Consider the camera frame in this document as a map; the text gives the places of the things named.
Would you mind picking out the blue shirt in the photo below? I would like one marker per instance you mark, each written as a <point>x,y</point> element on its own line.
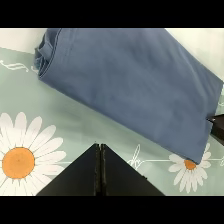
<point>133,83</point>

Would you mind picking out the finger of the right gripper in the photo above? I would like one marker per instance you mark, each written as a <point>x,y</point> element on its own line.
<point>218,128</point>

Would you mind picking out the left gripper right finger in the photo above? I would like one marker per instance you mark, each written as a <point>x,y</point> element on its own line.
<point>126,180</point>

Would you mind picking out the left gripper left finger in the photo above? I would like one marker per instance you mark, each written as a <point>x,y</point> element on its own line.
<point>76,180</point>

